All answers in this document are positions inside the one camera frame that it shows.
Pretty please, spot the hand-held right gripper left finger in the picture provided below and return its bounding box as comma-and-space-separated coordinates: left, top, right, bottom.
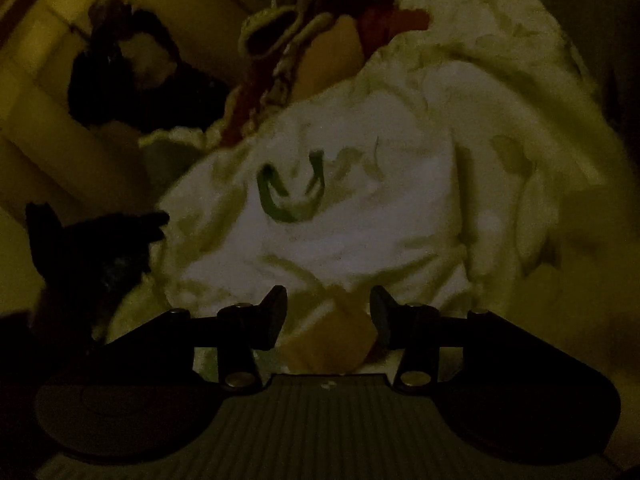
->
105, 285, 289, 391

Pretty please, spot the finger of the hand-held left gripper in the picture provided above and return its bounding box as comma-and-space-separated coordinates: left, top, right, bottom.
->
25, 201, 63, 272
60, 211, 171, 247

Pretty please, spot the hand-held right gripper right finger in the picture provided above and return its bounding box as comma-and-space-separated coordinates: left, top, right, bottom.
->
369, 285, 601, 388

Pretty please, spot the small white garment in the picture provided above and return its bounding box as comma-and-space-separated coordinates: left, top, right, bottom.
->
150, 95, 476, 323

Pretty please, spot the yellow cloth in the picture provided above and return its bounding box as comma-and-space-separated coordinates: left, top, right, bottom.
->
280, 305, 381, 376

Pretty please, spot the pale green cloth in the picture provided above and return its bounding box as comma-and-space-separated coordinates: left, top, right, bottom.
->
140, 132, 213, 188

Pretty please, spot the pale wardrobe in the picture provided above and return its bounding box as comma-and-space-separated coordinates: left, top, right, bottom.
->
0, 0, 321, 221

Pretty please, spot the dark cloth bundle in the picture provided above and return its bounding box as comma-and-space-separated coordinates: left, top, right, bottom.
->
67, 0, 232, 133

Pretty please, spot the cream blanket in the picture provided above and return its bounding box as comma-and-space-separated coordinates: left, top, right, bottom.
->
105, 0, 640, 376

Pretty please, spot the floral patterned quilt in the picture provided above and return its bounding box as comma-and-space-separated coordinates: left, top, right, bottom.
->
137, 0, 431, 150

